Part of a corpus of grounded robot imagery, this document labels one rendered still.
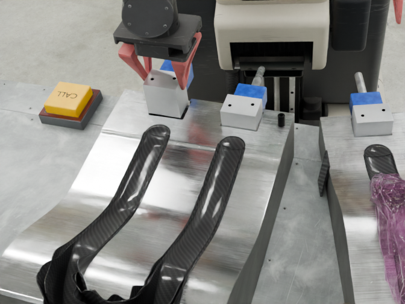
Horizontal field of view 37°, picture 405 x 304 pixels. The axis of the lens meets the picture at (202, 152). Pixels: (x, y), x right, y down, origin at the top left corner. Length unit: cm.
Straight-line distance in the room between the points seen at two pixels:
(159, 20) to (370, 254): 35
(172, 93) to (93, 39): 179
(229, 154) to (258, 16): 44
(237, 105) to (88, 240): 27
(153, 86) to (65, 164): 22
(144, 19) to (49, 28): 207
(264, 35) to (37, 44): 160
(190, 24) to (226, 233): 27
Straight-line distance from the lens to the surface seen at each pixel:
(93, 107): 103
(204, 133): 83
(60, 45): 262
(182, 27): 79
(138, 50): 79
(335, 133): 88
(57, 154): 99
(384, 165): 85
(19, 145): 103
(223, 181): 78
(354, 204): 75
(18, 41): 272
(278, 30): 119
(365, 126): 86
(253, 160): 80
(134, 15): 67
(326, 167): 83
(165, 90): 83
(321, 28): 119
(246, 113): 82
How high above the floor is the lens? 148
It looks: 47 degrees down
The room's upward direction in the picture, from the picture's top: 9 degrees counter-clockwise
